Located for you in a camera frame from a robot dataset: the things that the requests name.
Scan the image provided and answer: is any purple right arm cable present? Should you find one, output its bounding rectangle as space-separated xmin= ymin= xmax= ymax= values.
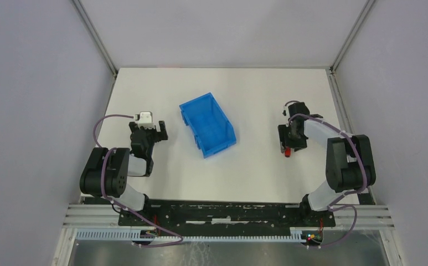
xmin=282 ymin=100 xmax=369 ymax=249

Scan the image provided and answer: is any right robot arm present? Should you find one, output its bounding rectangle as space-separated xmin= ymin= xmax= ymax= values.
xmin=278 ymin=100 xmax=376 ymax=213

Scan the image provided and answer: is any aluminium frame rail front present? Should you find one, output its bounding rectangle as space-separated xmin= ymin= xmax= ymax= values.
xmin=63 ymin=204 xmax=395 ymax=231

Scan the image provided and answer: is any aluminium corner post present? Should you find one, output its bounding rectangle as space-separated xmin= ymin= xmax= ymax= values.
xmin=330 ymin=0 xmax=377 ymax=73
xmin=70 ymin=0 xmax=118 ymax=78

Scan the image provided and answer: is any white slotted cable duct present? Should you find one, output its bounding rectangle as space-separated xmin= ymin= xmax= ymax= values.
xmin=75 ymin=229 xmax=306 ymax=243

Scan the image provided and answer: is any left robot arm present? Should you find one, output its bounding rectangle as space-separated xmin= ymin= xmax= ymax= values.
xmin=79 ymin=120 xmax=168 ymax=211

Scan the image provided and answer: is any blue plastic storage bin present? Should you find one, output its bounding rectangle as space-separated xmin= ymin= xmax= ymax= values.
xmin=179 ymin=93 xmax=236 ymax=158

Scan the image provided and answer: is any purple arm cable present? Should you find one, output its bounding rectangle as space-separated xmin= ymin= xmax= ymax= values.
xmin=92 ymin=114 xmax=184 ymax=248
xmin=282 ymin=100 xmax=369 ymax=249

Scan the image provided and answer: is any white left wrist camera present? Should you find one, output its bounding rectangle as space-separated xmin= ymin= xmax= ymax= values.
xmin=134 ymin=111 xmax=155 ymax=129

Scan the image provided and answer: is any red black screwdriver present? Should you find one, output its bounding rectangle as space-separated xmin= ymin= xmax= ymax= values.
xmin=284 ymin=147 xmax=292 ymax=157

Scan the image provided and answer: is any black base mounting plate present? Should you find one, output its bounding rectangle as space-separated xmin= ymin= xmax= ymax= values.
xmin=117 ymin=198 xmax=336 ymax=238

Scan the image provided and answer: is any right aluminium corner post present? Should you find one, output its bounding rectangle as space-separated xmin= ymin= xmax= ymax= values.
xmin=330 ymin=0 xmax=377 ymax=73

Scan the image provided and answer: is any left aluminium corner post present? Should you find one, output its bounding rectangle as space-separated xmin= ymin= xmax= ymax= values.
xmin=70 ymin=0 xmax=118 ymax=78

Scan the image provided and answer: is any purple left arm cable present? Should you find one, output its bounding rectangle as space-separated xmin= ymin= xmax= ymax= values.
xmin=92 ymin=114 xmax=184 ymax=248

